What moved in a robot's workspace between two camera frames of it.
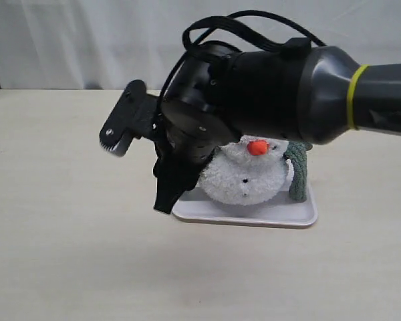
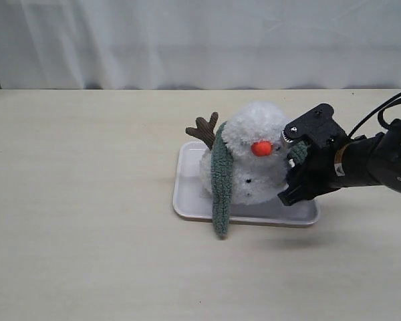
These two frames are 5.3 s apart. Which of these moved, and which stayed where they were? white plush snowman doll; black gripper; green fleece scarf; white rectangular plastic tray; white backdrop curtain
Moved: black gripper; green fleece scarf
Stayed: white plush snowman doll; white rectangular plastic tray; white backdrop curtain
